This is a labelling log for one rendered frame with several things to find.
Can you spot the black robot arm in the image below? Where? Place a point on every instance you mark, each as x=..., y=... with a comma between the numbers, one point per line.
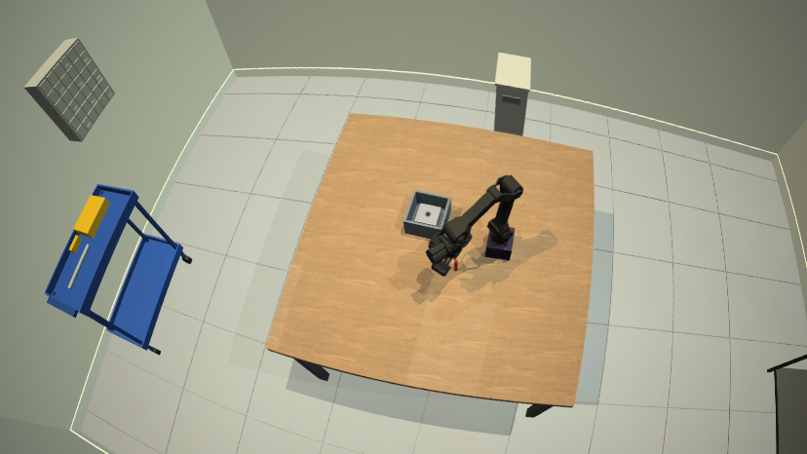
x=459, y=228

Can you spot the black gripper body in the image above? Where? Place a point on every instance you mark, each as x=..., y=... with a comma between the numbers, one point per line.
x=443, y=267

